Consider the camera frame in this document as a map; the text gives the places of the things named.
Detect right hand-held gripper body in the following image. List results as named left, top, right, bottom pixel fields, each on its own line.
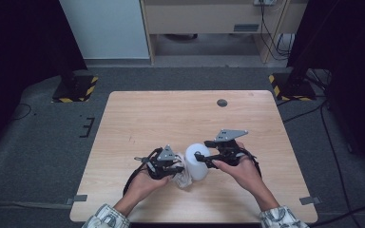
left=214, top=128, right=249, bottom=167

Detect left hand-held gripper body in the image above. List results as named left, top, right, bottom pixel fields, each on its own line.
left=133, top=143, right=178, bottom=181

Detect person's left hand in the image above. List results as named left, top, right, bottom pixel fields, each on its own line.
left=130, top=168, right=173, bottom=204

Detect person's right hand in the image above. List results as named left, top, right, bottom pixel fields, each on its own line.
left=211, top=141, right=263, bottom=195

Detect black stand base striped edge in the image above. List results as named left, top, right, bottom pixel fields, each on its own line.
left=51, top=74, right=99, bottom=104
left=268, top=72, right=317, bottom=103

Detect grey tape piece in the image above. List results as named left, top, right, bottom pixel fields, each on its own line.
left=65, top=194, right=88, bottom=205
left=298, top=196, right=321, bottom=206

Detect grey label on desk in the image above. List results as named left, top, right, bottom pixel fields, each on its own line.
left=233, top=23, right=260, bottom=33

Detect light wooden desk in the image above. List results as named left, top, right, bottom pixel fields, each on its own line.
left=139, top=0, right=310, bottom=66

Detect white cabinet panel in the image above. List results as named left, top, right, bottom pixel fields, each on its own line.
left=59, top=0, right=150, bottom=60

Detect white power strip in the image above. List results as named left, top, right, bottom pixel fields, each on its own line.
left=254, top=0, right=279, bottom=7

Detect dark curtain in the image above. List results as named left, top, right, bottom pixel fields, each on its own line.
left=0, top=0, right=88, bottom=160
left=287, top=0, right=365, bottom=179

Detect right hand-held gripper black cable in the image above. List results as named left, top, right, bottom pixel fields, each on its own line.
left=240, top=148, right=263, bottom=179

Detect hand-held gripper black cable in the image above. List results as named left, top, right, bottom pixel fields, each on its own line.
left=122, top=146, right=160, bottom=197
left=240, top=148, right=263, bottom=179

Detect left hand-held gripper black cable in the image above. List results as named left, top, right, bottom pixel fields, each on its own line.
left=122, top=146, right=160, bottom=197

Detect long black floor cable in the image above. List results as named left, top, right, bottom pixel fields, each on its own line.
left=318, top=103, right=362, bottom=228

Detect hanging black cables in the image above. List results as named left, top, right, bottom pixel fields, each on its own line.
left=259, top=0, right=297, bottom=62

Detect thick black floor cable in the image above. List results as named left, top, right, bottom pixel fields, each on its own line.
left=310, top=204, right=365, bottom=228

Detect thin black floor cable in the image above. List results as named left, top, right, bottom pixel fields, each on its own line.
left=11, top=103, right=32, bottom=122

